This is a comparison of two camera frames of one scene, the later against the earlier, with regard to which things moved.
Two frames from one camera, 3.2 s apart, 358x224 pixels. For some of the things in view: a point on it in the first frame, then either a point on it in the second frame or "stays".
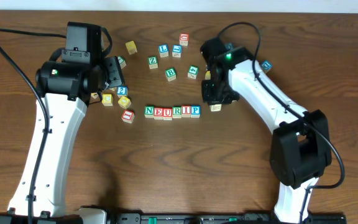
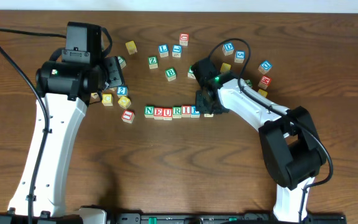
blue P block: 195,111 stays
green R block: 176,112 stays
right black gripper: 210,90 -> 202,101
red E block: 158,113 stays
